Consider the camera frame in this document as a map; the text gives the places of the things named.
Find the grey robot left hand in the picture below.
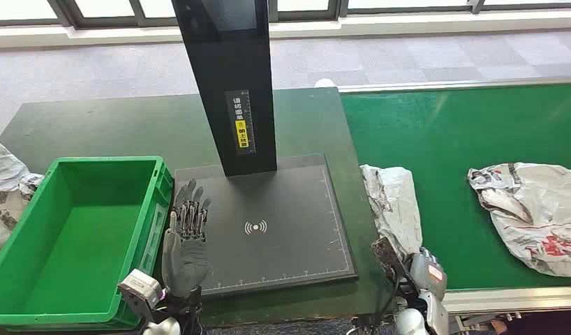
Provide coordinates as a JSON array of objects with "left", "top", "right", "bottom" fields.
[{"left": 161, "top": 179, "right": 212, "bottom": 298}]

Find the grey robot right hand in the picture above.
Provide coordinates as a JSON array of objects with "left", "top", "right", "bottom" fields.
[{"left": 408, "top": 247, "right": 448, "bottom": 304}]

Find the plain grey parcel bag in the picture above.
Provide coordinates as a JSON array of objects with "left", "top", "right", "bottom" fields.
[{"left": 359, "top": 165, "right": 424, "bottom": 260}]

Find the white parcel bag red print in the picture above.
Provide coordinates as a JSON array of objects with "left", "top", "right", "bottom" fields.
[{"left": 468, "top": 162, "right": 571, "bottom": 278}]

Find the green conveyor belt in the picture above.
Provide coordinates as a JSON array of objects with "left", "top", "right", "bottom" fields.
[{"left": 341, "top": 83, "right": 571, "bottom": 292}]

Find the crumpled printed parcel bag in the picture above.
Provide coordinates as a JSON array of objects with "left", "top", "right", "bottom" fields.
[
  {"left": 0, "top": 140, "right": 30, "bottom": 191},
  {"left": 0, "top": 172, "right": 45, "bottom": 267}
]

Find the black scanner machine column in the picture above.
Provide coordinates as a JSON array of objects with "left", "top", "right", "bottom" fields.
[{"left": 171, "top": 0, "right": 278, "bottom": 177}]

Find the green plastic crate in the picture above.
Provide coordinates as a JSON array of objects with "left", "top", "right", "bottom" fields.
[{"left": 0, "top": 156, "right": 175, "bottom": 333}]

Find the black and yellow column label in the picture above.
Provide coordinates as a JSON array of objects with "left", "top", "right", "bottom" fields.
[{"left": 224, "top": 89, "right": 258, "bottom": 156}]

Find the dark green table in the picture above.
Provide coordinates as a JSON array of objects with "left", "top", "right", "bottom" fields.
[{"left": 0, "top": 87, "right": 397, "bottom": 329}]

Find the white window sill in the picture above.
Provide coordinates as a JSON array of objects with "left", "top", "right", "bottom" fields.
[{"left": 0, "top": 8, "right": 571, "bottom": 51}]

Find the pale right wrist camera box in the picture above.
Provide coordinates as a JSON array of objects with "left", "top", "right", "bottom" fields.
[{"left": 371, "top": 237, "right": 409, "bottom": 281}]

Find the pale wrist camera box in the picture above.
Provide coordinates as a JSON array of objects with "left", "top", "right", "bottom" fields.
[
  {"left": 117, "top": 269, "right": 164, "bottom": 323},
  {"left": 371, "top": 237, "right": 409, "bottom": 281}
]

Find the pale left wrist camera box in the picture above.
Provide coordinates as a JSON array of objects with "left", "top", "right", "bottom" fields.
[{"left": 117, "top": 269, "right": 164, "bottom": 323}]

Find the metal conveyor support bracket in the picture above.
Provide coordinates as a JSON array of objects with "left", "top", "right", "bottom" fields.
[{"left": 454, "top": 312, "right": 522, "bottom": 335}]

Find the wide aluminium conveyor rail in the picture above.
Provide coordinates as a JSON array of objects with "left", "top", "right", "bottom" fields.
[{"left": 443, "top": 285, "right": 571, "bottom": 315}]

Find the black scanner base plate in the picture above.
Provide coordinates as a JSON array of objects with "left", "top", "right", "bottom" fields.
[{"left": 173, "top": 154, "right": 359, "bottom": 297}]

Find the thin aluminium conveyor rail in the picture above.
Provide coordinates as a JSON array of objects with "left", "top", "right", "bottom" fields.
[{"left": 337, "top": 76, "right": 571, "bottom": 94}]

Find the dark window frame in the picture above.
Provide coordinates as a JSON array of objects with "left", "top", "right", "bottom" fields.
[{"left": 0, "top": 0, "right": 571, "bottom": 29}]

